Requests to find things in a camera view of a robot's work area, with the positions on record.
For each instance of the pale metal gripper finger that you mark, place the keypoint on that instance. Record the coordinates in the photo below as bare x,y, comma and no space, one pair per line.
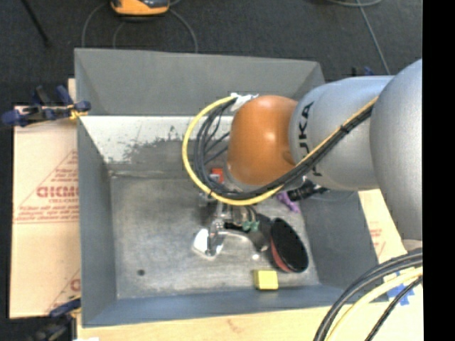
222,236
211,242

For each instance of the white curved object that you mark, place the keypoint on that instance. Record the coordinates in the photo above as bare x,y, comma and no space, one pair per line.
200,242

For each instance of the black stubby object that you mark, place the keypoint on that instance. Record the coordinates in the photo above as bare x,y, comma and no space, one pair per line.
261,234

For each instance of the red-orange small object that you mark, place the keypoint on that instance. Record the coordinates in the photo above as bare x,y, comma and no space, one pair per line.
217,174

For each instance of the grey metal bin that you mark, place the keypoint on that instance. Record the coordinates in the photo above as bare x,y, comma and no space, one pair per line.
160,226

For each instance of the purple toy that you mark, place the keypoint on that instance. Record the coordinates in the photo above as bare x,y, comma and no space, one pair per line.
289,202

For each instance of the yellow block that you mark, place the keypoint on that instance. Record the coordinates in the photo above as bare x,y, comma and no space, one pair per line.
266,280

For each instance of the black round disc, red rim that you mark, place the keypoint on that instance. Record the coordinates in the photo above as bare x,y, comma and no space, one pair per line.
289,247

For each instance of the brown cardboard board, red print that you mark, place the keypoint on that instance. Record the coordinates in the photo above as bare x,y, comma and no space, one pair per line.
42,226

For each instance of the black cylinder on white bracket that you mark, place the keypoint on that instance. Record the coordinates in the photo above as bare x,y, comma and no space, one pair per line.
305,191

